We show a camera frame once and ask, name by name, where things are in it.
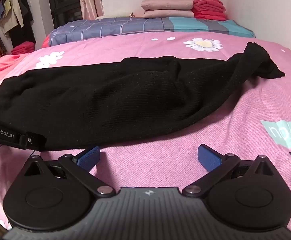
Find dark window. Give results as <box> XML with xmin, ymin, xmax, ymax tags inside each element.
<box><xmin>46</xmin><ymin>0</ymin><xmax>83</xmax><ymax>29</ymax></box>

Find folded plaid quilt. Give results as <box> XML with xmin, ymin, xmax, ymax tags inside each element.
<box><xmin>42</xmin><ymin>17</ymin><xmax>256</xmax><ymax>48</ymax></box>

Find red folded cloth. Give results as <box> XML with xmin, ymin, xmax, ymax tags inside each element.
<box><xmin>192</xmin><ymin>0</ymin><xmax>227</xmax><ymax>20</ymax></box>

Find red cloth pile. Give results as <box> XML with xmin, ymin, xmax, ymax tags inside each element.
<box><xmin>11</xmin><ymin>41</ymin><xmax>36</xmax><ymax>55</ymax></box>

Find beige hanging garment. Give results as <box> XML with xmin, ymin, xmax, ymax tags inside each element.
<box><xmin>4</xmin><ymin>0</ymin><xmax>24</xmax><ymax>33</ymax></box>

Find folded pink cloth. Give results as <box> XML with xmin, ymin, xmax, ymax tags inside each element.
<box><xmin>141</xmin><ymin>0</ymin><xmax>194</xmax><ymax>12</ymax></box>

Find coral red blanket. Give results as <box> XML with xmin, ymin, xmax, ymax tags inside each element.
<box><xmin>0</xmin><ymin>54</ymin><xmax>27</xmax><ymax>87</ymax></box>

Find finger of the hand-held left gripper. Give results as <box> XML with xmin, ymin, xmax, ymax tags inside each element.
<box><xmin>25</xmin><ymin>131</ymin><xmax>47</xmax><ymax>152</ymax></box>

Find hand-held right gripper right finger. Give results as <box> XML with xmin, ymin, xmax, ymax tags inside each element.
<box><xmin>182</xmin><ymin>144</ymin><xmax>276</xmax><ymax>197</ymax></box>

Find black hanging garment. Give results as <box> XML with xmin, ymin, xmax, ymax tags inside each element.
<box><xmin>10</xmin><ymin>0</ymin><xmax>36</xmax><ymax>48</ymax></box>

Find black pants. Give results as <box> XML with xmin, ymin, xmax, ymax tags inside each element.
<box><xmin>0</xmin><ymin>42</ymin><xmax>285</xmax><ymax>153</ymax></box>

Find pink flowered bedsheet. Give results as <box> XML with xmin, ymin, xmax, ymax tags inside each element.
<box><xmin>0</xmin><ymin>31</ymin><xmax>291</xmax><ymax>232</ymax></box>

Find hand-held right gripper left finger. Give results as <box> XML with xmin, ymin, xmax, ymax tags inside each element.
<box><xmin>23</xmin><ymin>146</ymin><xmax>116</xmax><ymax>197</ymax></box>

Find pink folded pillow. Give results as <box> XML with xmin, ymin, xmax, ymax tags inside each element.
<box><xmin>143</xmin><ymin>10</ymin><xmax>195</xmax><ymax>19</ymax></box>

